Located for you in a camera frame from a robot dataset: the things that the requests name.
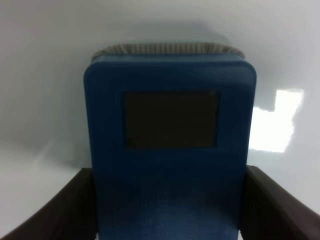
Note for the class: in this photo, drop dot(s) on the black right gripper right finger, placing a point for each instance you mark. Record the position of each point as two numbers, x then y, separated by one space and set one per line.
269 212

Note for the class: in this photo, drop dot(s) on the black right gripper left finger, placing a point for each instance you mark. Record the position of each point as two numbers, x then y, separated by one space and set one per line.
69 215

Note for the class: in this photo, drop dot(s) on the blue board eraser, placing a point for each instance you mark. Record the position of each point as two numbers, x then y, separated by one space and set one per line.
169 127

